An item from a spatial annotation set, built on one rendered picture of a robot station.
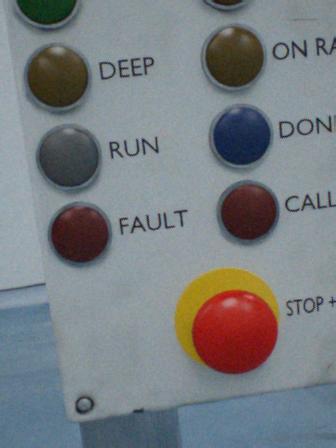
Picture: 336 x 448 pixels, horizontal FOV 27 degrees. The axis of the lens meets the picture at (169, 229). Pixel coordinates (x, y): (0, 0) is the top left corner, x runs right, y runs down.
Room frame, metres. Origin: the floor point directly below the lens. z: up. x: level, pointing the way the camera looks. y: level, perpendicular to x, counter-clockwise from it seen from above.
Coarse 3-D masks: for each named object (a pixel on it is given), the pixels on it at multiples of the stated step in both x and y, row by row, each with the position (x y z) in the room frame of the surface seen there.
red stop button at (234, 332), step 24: (216, 312) 0.30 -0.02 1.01; (240, 312) 0.30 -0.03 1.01; (264, 312) 0.30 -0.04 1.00; (192, 336) 0.30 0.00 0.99; (216, 336) 0.30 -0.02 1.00; (240, 336) 0.30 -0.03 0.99; (264, 336) 0.30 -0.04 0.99; (216, 360) 0.30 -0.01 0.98; (240, 360) 0.30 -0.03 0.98; (264, 360) 0.30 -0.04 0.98
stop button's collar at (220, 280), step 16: (208, 272) 0.32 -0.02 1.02; (224, 272) 0.32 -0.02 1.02; (240, 272) 0.32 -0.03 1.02; (192, 288) 0.32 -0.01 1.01; (208, 288) 0.32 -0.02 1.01; (224, 288) 0.32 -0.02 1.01; (240, 288) 0.32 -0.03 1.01; (256, 288) 0.32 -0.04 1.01; (192, 304) 0.32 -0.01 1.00; (272, 304) 0.32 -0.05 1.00; (304, 304) 0.33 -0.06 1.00; (176, 320) 0.32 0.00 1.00; (192, 320) 0.32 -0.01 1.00; (192, 352) 0.32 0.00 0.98
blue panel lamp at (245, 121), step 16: (240, 112) 0.32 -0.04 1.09; (256, 112) 0.32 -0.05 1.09; (224, 128) 0.32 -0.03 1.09; (240, 128) 0.32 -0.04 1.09; (256, 128) 0.32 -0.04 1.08; (224, 144) 0.32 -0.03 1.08; (240, 144) 0.32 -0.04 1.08; (256, 144) 0.32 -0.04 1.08; (240, 160) 0.32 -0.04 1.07; (256, 160) 0.32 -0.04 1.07
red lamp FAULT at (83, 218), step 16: (80, 208) 0.31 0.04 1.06; (64, 224) 0.31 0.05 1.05; (80, 224) 0.31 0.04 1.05; (96, 224) 0.31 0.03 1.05; (64, 240) 0.31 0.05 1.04; (80, 240) 0.31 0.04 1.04; (96, 240) 0.31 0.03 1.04; (64, 256) 0.31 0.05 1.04; (80, 256) 0.31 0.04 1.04; (96, 256) 0.31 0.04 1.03
